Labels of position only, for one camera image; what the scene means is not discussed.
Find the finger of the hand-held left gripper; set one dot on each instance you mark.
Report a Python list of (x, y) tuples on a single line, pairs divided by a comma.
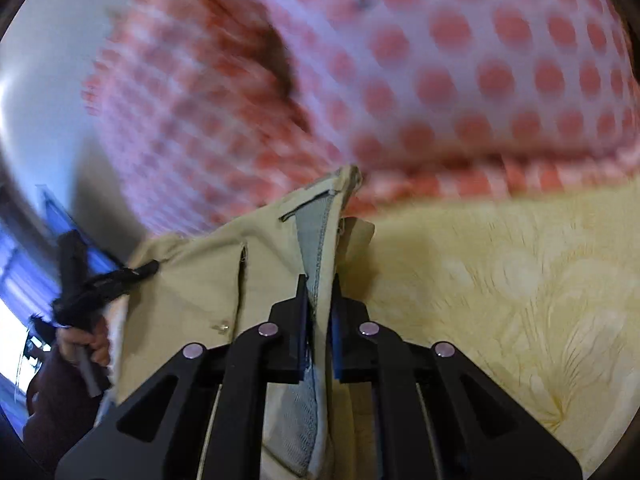
[(122, 277)]

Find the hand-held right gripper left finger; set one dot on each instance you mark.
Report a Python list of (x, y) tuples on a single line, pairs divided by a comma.
[(303, 327)]

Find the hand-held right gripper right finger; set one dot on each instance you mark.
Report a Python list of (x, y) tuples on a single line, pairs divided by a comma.
[(336, 332)]

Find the khaki pants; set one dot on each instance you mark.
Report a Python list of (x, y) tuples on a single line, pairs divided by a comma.
[(200, 280)]

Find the person's left forearm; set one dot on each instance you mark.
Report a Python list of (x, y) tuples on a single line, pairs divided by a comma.
[(55, 410)]

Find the person's left hand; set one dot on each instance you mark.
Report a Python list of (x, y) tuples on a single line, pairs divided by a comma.
[(95, 342)]

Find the blue curtain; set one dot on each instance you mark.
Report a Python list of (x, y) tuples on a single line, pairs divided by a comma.
[(30, 260)]

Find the yellow floral bed sheet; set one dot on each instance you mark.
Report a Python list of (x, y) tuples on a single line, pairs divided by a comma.
[(500, 285)]

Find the red checked polka-dot pillow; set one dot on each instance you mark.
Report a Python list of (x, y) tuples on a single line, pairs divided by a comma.
[(200, 125)]

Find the red polka dot pillow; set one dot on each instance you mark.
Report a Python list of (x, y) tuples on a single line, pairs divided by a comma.
[(475, 60)]

